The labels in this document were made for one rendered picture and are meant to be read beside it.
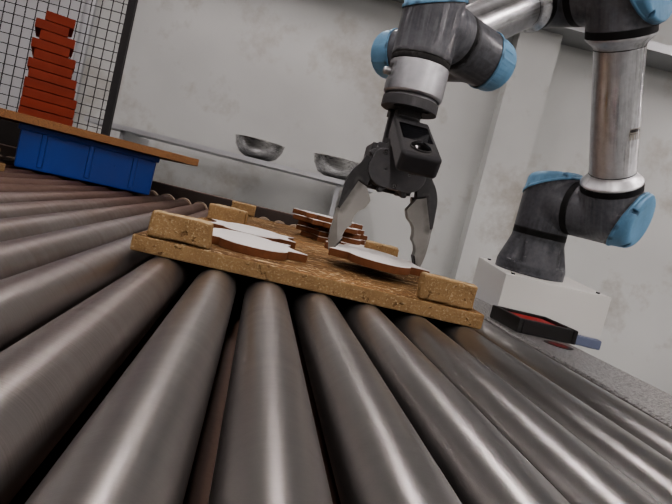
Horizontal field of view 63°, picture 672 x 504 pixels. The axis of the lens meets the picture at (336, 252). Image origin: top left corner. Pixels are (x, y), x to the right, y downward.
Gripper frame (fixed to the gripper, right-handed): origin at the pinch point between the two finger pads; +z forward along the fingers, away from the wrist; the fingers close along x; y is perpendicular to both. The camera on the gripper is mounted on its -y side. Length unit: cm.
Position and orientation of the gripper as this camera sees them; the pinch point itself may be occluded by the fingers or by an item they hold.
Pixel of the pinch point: (375, 257)
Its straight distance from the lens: 68.3
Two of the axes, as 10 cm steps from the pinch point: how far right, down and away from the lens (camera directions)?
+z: -2.4, 9.7, 0.7
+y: -0.9, -1.0, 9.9
